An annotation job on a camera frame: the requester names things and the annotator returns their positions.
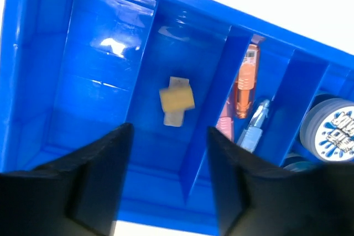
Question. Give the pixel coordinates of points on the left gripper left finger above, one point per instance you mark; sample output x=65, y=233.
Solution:
x=76, y=194

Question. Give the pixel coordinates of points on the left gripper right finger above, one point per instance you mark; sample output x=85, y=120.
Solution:
x=255, y=197

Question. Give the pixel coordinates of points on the blue slime jar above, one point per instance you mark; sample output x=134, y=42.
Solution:
x=296, y=163
x=327, y=130

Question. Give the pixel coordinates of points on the blue correction tape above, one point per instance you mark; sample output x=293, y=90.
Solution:
x=251, y=135

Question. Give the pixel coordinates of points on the pink correction tape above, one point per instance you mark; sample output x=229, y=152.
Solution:
x=225, y=121

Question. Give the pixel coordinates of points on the grey eraser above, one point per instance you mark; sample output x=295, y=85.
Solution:
x=175, y=119

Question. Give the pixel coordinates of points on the yellow eraser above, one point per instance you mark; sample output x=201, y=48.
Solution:
x=175, y=99

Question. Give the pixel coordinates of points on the orange correction tape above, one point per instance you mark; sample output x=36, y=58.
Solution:
x=245, y=83

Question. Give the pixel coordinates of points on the blue compartment bin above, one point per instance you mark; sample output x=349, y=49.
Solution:
x=74, y=70

